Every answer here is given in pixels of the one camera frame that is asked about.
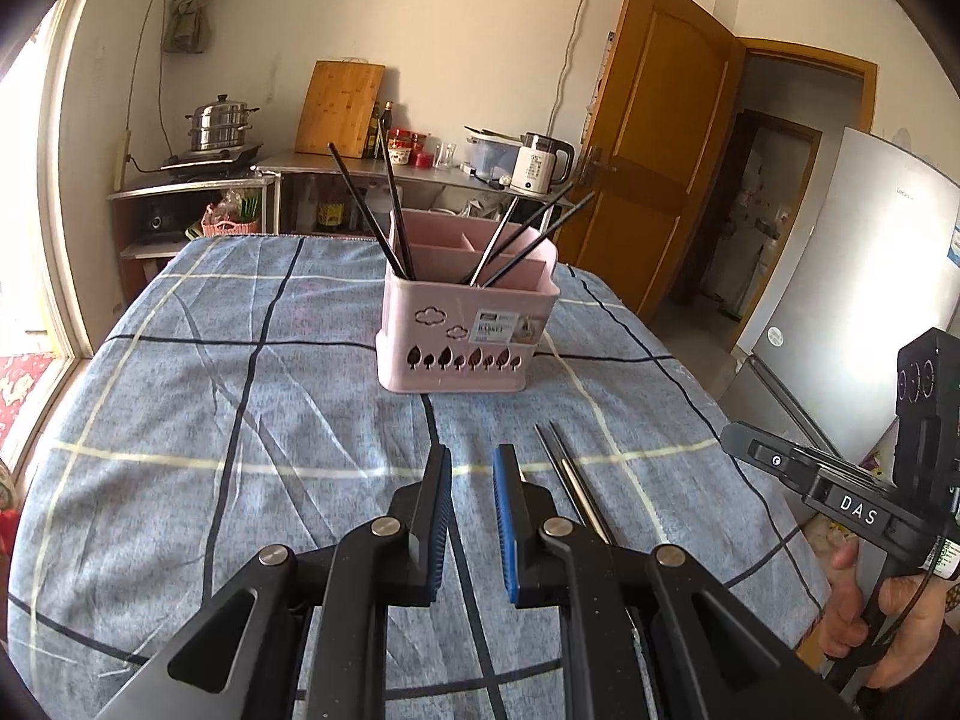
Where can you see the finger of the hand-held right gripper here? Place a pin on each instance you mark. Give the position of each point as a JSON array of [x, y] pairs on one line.
[[772, 457]]

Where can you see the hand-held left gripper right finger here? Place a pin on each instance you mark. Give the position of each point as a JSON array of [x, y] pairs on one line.
[[506, 525]]

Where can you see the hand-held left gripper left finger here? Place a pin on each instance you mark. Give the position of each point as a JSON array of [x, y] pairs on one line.
[[442, 525]]

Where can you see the chopsticks pair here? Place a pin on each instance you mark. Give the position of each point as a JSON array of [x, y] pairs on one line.
[[566, 480]]

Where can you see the silver metal chopstick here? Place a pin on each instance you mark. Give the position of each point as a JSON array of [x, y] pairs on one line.
[[583, 480]]

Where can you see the pink plastic utensil basket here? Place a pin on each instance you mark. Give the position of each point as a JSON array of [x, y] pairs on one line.
[[420, 315]]

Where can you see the person's right forearm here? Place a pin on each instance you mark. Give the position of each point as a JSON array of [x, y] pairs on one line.
[[945, 660]]

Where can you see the person's right hand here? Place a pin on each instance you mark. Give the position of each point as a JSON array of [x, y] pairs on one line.
[[836, 615]]

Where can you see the silver refrigerator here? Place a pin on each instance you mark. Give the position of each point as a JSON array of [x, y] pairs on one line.
[[847, 255]]

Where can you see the blue checked tablecloth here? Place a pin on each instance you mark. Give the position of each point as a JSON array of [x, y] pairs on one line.
[[225, 427]]

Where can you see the plastic bags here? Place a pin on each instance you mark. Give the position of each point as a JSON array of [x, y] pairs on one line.
[[465, 208]]

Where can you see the orange wooden door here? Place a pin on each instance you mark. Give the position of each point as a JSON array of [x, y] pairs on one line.
[[652, 127]]

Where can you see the white electric kettle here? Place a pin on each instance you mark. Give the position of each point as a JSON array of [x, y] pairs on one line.
[[536, 165]]

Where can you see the small red jar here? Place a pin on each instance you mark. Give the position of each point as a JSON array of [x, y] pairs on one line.
[[424, 159]]

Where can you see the small pink basket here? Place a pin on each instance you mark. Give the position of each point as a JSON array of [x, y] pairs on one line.
[[229, 226]]

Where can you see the clear water filter pitcher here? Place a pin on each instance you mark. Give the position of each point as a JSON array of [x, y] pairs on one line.
[[491, 157]]

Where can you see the clear glass mug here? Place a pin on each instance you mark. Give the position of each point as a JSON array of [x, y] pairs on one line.
[[444, 156]]

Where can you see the steel kitchen table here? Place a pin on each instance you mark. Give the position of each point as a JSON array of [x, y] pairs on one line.
[[337, 163]]

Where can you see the small sauce bottle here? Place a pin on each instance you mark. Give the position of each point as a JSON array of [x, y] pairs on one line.
[[372, 135]]

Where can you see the dark oil bottle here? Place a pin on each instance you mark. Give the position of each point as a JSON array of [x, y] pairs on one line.
[[388, 114]]

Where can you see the black speaker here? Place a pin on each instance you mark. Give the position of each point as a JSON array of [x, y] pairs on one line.
[[157, 223]]

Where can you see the bamboo cutting board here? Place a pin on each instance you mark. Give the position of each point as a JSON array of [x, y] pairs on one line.
[[337, 112]]

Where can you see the black induction cooker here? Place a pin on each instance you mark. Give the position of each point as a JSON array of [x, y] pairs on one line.
[[217, 160]]

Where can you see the red patterned carpet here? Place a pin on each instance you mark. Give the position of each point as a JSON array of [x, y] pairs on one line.
[[19, 397]]

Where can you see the steel steamer pot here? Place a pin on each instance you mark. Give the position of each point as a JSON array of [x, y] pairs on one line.
[[221, 127]]

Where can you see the beige power strip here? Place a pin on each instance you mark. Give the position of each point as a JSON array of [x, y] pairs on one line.
[[126, 157]]

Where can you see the orange wooden door frame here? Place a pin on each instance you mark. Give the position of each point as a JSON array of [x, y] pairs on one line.
[[810, 58]]

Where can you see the white window frame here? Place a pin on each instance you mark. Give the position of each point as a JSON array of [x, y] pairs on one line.
[[64, 255]]

